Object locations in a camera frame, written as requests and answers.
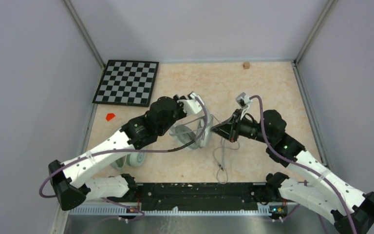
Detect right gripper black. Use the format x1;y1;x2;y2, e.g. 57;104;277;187
210;108;273;144

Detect grey headphone cable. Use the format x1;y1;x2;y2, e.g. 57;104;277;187
174;115;241;185

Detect white gaming headphones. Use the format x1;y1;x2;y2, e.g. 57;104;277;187
169;115;214;150

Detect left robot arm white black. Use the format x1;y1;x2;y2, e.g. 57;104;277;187
43;95;202;211

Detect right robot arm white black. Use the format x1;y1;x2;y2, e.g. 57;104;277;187
211;109;374;234

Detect mint green headphones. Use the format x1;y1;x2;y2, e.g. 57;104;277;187
111;152;146;171

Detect black white checkerboard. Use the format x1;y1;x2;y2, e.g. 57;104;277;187
93;59;159;107

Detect small red block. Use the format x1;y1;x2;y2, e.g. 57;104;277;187
105;113;115;121

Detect small wooden cube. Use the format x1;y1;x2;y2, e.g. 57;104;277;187
243;61;250;69

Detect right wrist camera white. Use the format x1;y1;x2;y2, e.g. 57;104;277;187
235;92;252;120

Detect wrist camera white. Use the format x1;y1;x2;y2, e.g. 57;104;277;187
177;92;206;116
235;92;252;120

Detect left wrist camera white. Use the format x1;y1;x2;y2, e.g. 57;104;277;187
177;92;206;116

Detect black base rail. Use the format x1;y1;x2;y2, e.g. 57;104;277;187
130;182;284;211

